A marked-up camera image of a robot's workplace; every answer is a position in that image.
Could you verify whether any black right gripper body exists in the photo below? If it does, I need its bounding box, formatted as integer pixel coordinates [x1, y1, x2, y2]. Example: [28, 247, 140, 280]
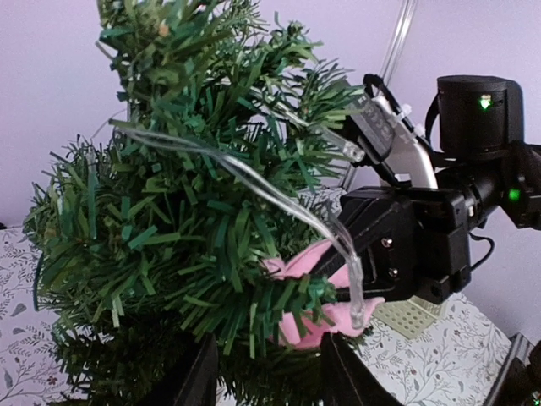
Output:
[340, 75, 540, 303]

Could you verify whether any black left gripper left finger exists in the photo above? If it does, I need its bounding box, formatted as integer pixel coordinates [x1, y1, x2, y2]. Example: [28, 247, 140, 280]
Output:
[143, 334, 219, 406]

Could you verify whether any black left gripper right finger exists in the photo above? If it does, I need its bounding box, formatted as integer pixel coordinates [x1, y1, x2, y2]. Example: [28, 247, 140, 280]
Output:
[320, 332, 401, 406]

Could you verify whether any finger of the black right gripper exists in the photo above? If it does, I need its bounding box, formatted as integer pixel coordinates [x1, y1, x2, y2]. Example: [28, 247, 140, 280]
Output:
[310, 198, 406, 277]
[333, 279, 414, 302]

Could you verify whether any pink bow ornament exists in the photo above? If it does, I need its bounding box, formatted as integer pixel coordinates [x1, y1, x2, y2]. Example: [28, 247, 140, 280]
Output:
[261, 239, 385, 350]

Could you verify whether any clear string light garland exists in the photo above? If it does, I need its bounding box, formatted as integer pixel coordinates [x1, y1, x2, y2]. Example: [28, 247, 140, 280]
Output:
[106, 86, 368, 330]

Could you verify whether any small green christmas tree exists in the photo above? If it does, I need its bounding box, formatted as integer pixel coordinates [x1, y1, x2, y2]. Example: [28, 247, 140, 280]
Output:
[25, 1, 355, 405]

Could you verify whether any cream perforated plastic basket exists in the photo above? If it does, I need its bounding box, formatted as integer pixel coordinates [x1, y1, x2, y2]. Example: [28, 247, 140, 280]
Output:
[373, 296, 446, 339]

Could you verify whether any floral patterned table mat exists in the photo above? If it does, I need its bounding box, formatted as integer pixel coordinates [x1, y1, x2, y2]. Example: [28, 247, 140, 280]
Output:
[1, 227, 511, 405]

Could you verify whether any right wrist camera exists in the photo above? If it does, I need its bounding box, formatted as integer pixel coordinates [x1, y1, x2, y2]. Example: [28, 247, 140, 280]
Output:
[340, 74, 440, 191]

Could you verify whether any right aluminium frame post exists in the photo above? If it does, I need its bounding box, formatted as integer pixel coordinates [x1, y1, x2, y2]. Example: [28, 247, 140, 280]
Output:
[380, 0, 418, 85]

